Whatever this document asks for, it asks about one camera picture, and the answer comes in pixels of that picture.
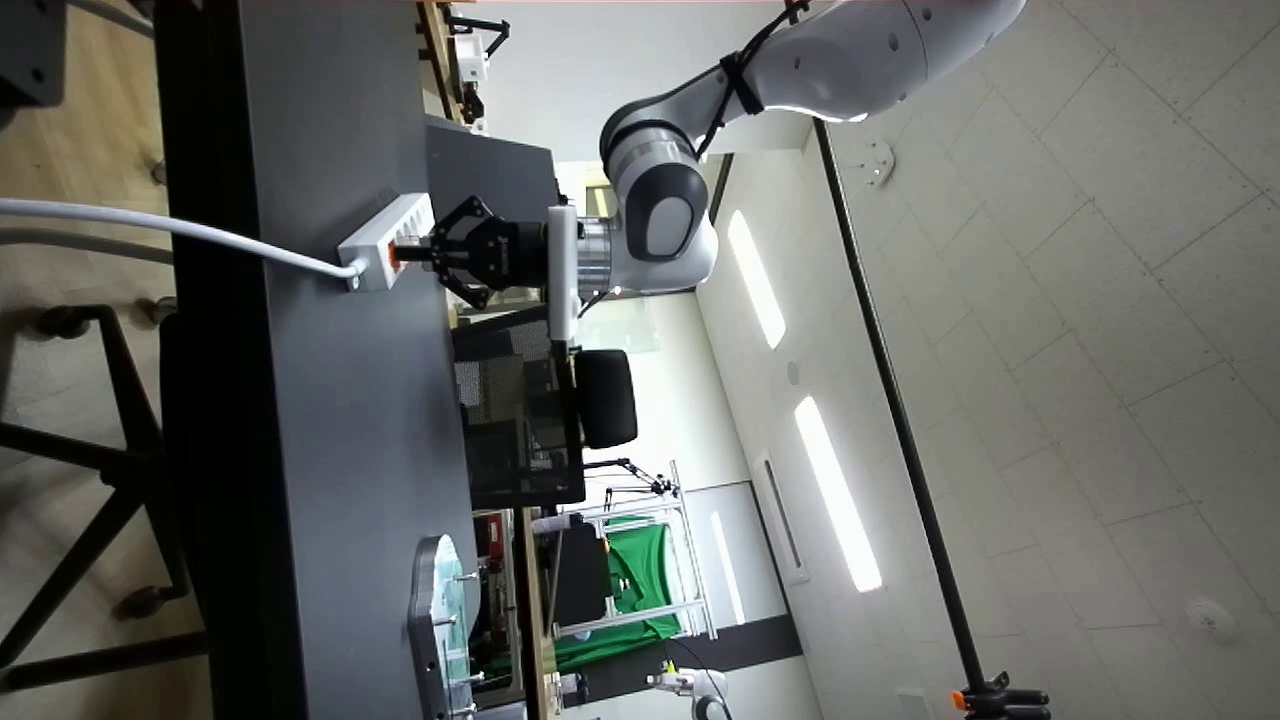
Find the white power strip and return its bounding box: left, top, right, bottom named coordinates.
left=333, top=186, right=441, bottom=293

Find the round white ceiling sensor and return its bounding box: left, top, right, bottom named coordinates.
left=856, top=139, right=899, bottom=186

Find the white metal frame rack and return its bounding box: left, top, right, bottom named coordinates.
left=585, top=456, right=731, bottom=646

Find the black box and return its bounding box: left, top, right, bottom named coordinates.
left=420, top=114, right=565, bottom=230

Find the long ceiling light strip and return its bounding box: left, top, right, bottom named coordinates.
left=791, top=392, right=887, bottom=594
left=723, top=212, right=791, bottom=352

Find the black office chair back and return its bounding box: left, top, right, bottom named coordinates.
left=573, top=342, right=644, bottom=451

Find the grey metal box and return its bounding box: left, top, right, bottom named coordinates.
left=0, top=0, right=71, bottom=111

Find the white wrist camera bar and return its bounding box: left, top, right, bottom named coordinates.
left=546, top=199, right=581, bottom=352

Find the white power strip cable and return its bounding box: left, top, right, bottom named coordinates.
left=0, top=190, right=372, bottom=293

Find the black pole with clamp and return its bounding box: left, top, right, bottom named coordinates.
left=784, top=0, right=1058, bottom=720

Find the clear plastic container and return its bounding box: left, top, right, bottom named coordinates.
left=403, top=532, right=489, bottom=720

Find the black monitor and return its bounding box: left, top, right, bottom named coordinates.
left=454, top=308, right=591, bottom=510

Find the green box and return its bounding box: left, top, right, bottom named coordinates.
left=551, top=520, right=688, bottom=673

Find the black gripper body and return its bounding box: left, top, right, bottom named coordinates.
left=489, top=215, right=551, bottom=293

